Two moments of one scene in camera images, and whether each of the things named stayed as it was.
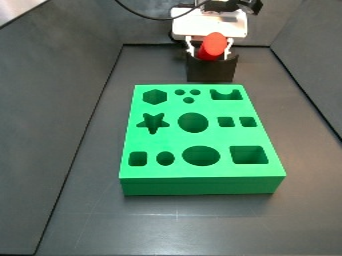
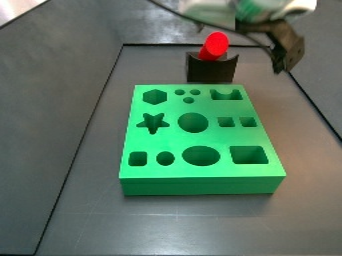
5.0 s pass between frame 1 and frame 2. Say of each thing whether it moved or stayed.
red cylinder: stayed
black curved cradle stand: stayed
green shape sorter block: stayed
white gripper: moved
